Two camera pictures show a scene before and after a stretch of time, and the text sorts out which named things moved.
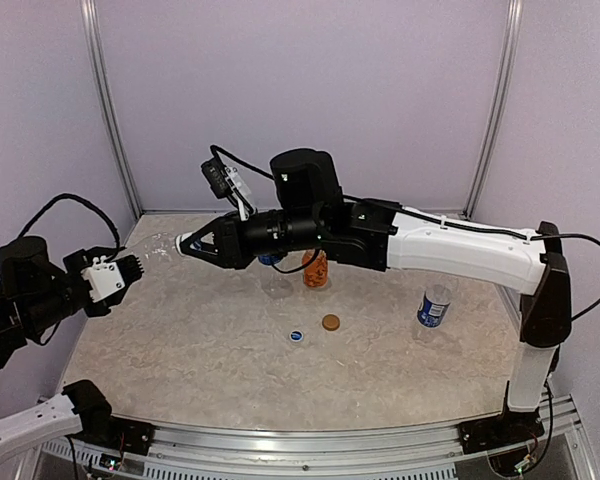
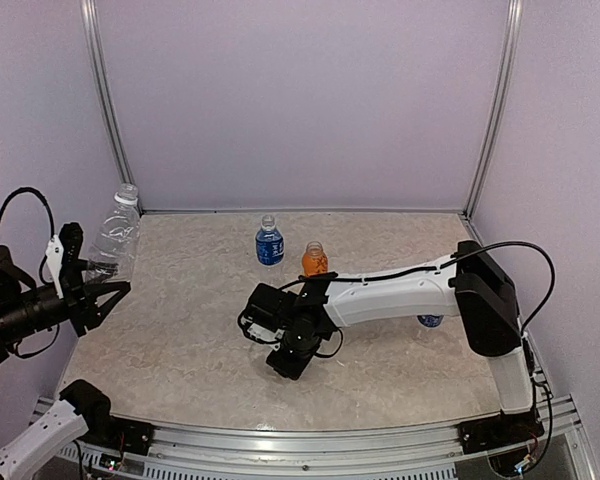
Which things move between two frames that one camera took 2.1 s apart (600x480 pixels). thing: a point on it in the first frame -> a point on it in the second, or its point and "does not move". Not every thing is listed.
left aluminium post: x=106 y=102 does not move
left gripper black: x=88 y=255 -> x=76 y=293
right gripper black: x=228 y=232 -> x=289 y=369
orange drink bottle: x=316 y=271 does not move
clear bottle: x=156 y=246 -> x=115 y=245
